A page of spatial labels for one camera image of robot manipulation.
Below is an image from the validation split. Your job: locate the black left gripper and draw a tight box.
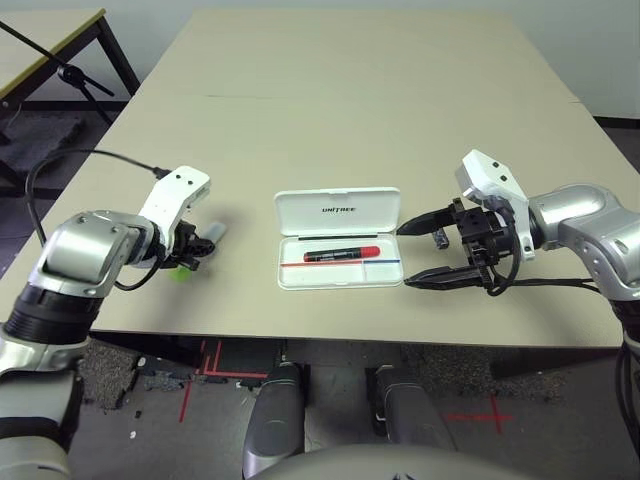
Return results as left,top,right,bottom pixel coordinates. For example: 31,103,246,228
167,222,219,272

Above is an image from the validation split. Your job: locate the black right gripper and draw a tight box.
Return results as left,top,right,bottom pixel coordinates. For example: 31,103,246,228
396,199,519,296

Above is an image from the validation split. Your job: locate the green capped highlighter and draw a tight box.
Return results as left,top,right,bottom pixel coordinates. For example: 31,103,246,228
169,223,227,282

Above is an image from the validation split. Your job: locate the black marker with red cap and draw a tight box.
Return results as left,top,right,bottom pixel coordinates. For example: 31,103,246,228
302,245,382,264

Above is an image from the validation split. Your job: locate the white plastic pencil case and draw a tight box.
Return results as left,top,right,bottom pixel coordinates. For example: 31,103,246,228
273,186,404,291

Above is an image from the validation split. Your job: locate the grey foam floor mat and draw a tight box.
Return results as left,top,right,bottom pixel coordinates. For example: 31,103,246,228
0,112,86,176
399,344,621,401

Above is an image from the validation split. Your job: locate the grey robot right leg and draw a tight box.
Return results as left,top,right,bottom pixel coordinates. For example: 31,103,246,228
373,364,459,451

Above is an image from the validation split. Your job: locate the grey robot leg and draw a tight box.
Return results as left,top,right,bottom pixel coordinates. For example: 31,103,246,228
373,364,459,451
241,363,307,474

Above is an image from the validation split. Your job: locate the red floor tape cross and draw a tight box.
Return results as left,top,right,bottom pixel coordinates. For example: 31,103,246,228
444,394,516,434

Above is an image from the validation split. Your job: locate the grey robot left leg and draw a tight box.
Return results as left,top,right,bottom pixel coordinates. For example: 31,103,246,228
241,363,307,474

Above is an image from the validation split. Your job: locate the black tripod stand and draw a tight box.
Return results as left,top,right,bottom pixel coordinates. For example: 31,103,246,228
0,20,115,126

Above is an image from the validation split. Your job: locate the grey robot torso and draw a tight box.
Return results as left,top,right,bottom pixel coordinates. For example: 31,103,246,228
239,442,506,480

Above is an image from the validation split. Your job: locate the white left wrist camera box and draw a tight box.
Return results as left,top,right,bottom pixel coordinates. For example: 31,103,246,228
137,165,211,251

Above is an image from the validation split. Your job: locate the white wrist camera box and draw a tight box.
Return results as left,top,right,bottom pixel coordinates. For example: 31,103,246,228
137,165,211,251
453,148,537,264

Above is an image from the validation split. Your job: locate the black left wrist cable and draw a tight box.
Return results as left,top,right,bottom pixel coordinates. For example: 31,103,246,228
24,148,171,246

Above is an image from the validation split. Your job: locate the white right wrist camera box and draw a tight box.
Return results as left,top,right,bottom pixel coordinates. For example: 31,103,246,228
453,148,537,264

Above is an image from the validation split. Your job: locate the beige side table black frame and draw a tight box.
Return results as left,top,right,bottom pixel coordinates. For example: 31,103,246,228
0,7,141,201

